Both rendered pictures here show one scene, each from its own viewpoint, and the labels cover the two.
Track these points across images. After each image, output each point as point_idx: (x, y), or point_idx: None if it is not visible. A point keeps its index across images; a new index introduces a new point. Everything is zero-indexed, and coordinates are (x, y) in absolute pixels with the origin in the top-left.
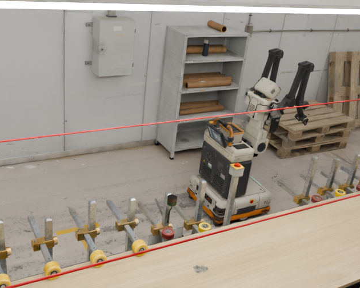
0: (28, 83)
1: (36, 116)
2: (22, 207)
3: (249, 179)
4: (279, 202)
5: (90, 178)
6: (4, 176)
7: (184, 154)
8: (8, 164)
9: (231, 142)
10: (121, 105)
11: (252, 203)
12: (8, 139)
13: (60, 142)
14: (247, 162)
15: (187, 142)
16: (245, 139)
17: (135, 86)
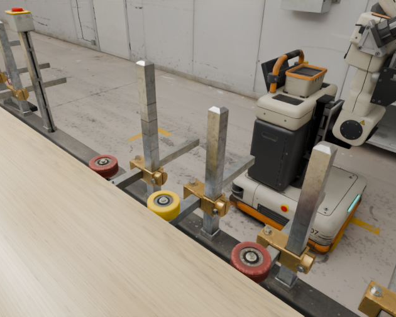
0: (234, 11)
1: (236, 48)
2: (164, 103)
3: (341, 192)
4: (385, 274)
5: (234, 115)
6: (196, 88)
7: (366, 151)
8: (212, 85)
9: (271, 84)
10: (317, 60)
11: (285, 212)
12: (215, 62)
13: (251, 82)
14: (283, 131)
15: (379, 137)
16: (325, 102)
17: (341, 38)
